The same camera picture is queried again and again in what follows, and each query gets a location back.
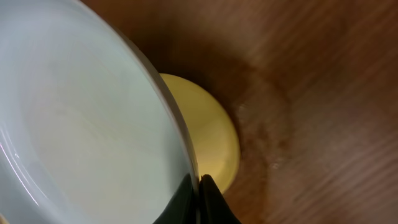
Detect yellow-green plate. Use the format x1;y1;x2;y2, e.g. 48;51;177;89
160;73;241;193

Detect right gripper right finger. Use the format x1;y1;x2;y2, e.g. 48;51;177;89
199;174;241;224

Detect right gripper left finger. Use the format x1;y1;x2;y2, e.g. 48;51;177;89
154;174;197;224

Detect light blue plate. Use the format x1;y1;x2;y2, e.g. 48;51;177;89
1;1;197;224

